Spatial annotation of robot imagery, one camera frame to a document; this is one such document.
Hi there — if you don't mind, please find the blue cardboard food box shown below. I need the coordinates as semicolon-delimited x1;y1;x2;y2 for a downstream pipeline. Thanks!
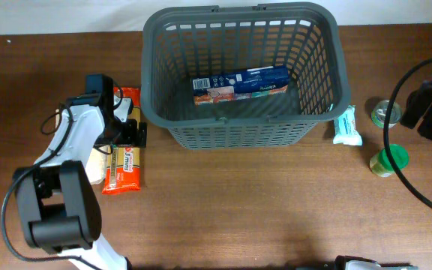
190;66;290;105

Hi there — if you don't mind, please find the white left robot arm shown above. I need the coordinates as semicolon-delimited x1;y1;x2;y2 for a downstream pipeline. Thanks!
0;94;140;269

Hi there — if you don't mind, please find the green white tissue pack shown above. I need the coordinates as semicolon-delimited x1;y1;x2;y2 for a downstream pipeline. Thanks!
332;105;362;146

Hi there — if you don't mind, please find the orange spaghetti packet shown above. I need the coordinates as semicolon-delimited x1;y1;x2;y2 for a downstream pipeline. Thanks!
102;87;141;195

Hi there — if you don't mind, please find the clear bag of rice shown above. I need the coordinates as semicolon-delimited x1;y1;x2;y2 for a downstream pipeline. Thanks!
54;108;109;186

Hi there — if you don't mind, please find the tin can with pull tab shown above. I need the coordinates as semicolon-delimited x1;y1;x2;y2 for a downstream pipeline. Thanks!
370;100;403;128

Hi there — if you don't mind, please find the green lid glass jar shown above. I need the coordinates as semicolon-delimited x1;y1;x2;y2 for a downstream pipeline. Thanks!
369;143;410;179

